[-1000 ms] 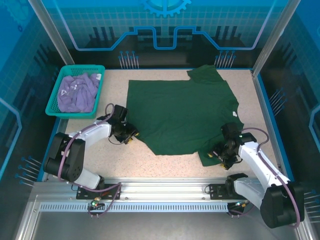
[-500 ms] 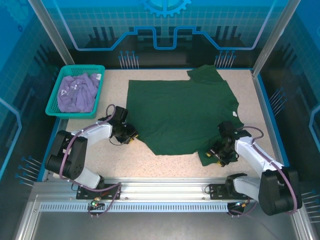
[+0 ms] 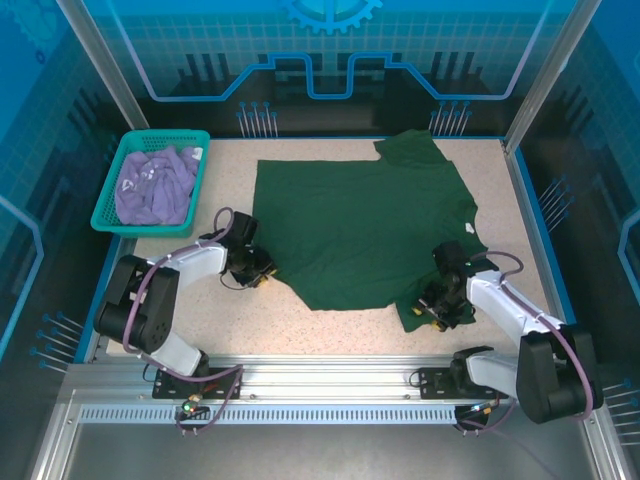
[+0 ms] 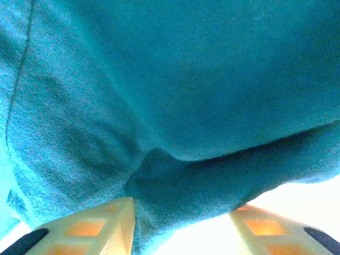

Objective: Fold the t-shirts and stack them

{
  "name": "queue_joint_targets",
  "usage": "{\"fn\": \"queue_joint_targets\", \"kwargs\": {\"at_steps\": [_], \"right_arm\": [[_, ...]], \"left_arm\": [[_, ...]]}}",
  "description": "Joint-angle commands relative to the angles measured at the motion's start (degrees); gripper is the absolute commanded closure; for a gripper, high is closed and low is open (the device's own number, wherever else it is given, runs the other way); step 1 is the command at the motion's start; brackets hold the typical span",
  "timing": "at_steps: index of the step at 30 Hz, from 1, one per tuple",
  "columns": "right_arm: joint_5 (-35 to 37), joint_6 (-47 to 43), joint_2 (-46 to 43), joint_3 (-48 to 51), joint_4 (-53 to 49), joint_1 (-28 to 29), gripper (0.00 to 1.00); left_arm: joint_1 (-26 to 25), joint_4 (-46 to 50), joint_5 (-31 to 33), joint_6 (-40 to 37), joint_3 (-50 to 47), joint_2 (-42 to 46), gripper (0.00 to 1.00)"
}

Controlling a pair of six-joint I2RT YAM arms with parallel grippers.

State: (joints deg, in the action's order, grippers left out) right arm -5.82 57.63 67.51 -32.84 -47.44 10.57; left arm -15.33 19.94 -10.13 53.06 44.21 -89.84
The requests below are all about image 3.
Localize dark green t-shirt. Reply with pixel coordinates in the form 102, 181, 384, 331
251, 128, 490, 335

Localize small connector with green light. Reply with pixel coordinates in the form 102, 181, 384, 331
177, 394, 209, 421
467, 399, 501, 419

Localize teal plastic basket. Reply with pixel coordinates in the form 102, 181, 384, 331
89, 129, 212, 239

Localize purple t-shirt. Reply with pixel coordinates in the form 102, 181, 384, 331
113, 144, 202, 227

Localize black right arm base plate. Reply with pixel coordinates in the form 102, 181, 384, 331
417, 367, 510, 401

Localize aluminium table side rail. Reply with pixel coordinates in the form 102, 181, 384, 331
501, 138, 574, 362

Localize aluminium mounting rail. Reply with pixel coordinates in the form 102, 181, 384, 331
57, 355, 601, 401

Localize slotted grey cable duct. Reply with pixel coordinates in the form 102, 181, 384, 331
78, 405, 460, 427

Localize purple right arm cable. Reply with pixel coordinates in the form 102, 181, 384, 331
454, 251, 604, 441

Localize aluminium frame post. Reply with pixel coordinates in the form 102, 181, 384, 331
54, 0, 151, 132
503, 0, 604, 151

